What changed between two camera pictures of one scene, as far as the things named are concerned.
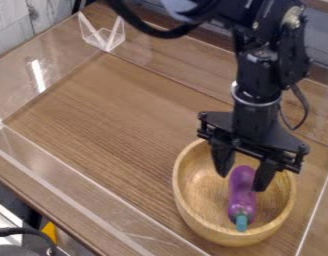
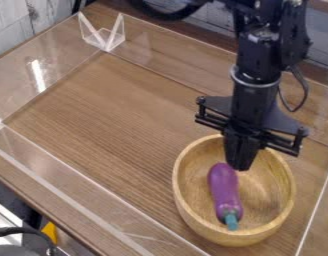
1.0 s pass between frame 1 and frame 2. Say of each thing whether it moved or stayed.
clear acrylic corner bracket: stayed
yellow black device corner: stayed
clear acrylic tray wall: stayed
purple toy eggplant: moved
